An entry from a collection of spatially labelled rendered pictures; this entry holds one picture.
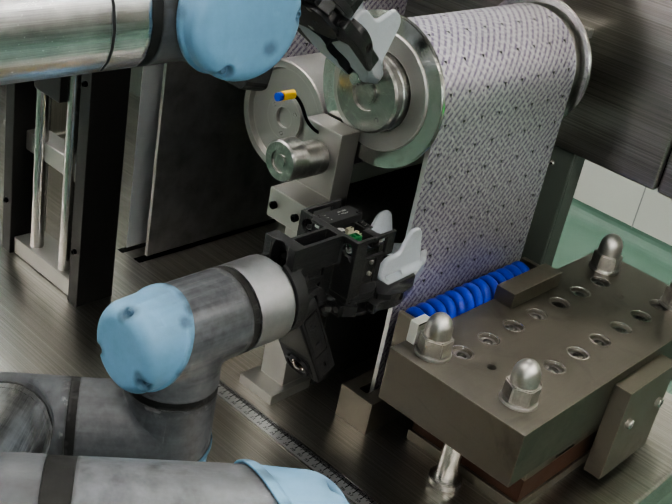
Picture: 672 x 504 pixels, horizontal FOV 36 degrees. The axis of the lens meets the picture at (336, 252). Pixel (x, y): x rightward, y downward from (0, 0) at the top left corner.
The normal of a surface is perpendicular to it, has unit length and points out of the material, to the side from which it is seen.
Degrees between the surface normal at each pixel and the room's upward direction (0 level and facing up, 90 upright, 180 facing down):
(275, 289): 44
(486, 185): 90
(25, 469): 10
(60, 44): 103
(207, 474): 14
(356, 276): 90
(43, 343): 0
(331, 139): 90
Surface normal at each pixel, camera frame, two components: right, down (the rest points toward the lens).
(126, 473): 0.14, -0.96
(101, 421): 0.22, -0.24
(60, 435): 0.21, 0.10
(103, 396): 0.20, -0.66
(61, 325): 0.18, -0.87
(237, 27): 0.60, 0.47
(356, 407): -0.68, 0.24
